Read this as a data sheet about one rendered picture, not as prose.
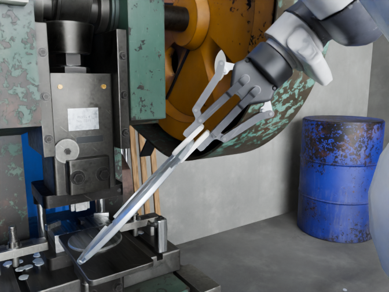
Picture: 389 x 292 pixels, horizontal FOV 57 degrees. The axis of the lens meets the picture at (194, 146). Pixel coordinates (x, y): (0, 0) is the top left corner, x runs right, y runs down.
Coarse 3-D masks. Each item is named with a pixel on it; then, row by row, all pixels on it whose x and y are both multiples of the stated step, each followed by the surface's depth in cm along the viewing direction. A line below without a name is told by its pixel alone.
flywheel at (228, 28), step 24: (168, 0) 116; (192, 0) 100; (216, 0) 96; (240, 0) 89; (264, 0) 78; (192, 24) 101; (216, 24) 97; (240, 24) 90; (264, 24) 78; (168, 48) 120; (192, 48) 106; (216, 48) 100; (240, 48) 90; (168, 72) 123; (192, 72) 109; (192, 96) 110; (216, 96) 100; (168, 120) 117; (192, 120) 108; (216, 120) 96
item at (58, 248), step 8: (88, 216) 100; (64, 224) 95; (72, 224) 95; (80, 224) 97; (88, 224) 95; (96, 224) 95; (104, 224) 95; (48, 232) 94; (56, 232) 90; (64, 232) 90; (48, 240) 95; (56, 240) 88; (56, 248) 88
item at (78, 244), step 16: (64, 240) 85; (80, 240) 84; (112, 240) 84; (128, 240) 85; (96, 256) 77; (112, 256) 77; (128, 256) 77; (144, 256) 77; (80, 272) 72; (96, 272) 71; (112, 272) 71; (128, 272) 72; (96, 288) 82; (112, 288) 84
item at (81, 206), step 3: (75, 204) 92; (78, 204) 92; (81, 204) 93; (84, 204) 93; (87, 204) 94; (69, 207) 93; (72, 207) 92; (75, 207) 92; (78, 207) 92; (81, 207) 93; (84, 207) 93; (87, 207) 95; (72, 210) 92; (75, 210) 93; (78, 210) 92; (81, 210) 93
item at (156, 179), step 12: (192, 144) 60; (180, 156) 55; (168, 168) 53; (156, 180) 61; (144, 192) 59; (132, 204) 58; (120, 216) 59; (132, 216) 50; (108, 228) 68; (120, 228) 50; (96, 240) 69; (108, 240) 51; (84, 252) 66; (96, 252) 52
